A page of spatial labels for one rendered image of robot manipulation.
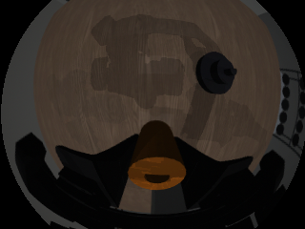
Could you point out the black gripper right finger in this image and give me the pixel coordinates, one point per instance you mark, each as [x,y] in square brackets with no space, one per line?
[204,173]

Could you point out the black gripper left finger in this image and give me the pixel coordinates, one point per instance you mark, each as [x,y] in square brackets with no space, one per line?
[109,169]

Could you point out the orange knob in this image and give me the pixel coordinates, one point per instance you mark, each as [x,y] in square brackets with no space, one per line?
[156,163]

